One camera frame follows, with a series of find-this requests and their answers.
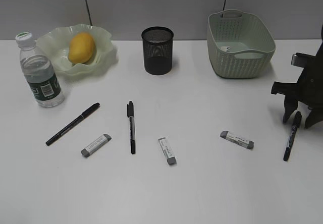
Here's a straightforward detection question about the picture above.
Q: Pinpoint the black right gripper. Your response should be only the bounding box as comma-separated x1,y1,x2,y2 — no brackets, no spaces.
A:
271,52,323,129

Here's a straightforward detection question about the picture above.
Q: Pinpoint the black blue marker pen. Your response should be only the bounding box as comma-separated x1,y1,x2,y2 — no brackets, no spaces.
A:
283,111,302,161

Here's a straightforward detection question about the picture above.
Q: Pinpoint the waste paper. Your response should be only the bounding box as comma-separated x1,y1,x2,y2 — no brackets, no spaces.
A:
221,46,234,53

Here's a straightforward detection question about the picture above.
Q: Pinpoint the yellow mango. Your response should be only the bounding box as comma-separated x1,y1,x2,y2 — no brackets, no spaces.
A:
68,32,95,64

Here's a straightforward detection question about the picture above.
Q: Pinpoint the clear water bottle green label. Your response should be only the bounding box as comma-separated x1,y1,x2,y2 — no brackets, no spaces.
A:
15,32,65,108

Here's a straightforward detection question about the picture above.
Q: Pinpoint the grey white eraser right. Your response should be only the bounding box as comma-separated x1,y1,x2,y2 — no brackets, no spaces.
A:
220,131,254,149

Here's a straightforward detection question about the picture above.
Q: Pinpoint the grey white eraser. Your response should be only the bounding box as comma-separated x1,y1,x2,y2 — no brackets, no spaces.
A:
220,131,254,149
81,134,112,158
158,137,177,165

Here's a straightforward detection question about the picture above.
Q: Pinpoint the pale green woven plastic basket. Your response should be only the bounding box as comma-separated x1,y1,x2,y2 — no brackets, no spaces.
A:
207,9,276,79

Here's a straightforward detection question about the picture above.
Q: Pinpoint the grey white eraser centre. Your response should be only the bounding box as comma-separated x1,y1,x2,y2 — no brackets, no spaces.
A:
158,137,177,165

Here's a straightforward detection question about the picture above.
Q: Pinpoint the black mesh pen holder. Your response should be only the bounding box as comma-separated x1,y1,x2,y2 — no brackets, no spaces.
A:
141,26,174,75

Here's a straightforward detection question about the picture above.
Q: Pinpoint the grey white eraser left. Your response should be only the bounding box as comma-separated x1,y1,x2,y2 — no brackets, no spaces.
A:
81,134,112,158

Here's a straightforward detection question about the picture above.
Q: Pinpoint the pale green wavy glass plate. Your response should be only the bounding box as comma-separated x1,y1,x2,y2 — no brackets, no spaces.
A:
36,24,116,76

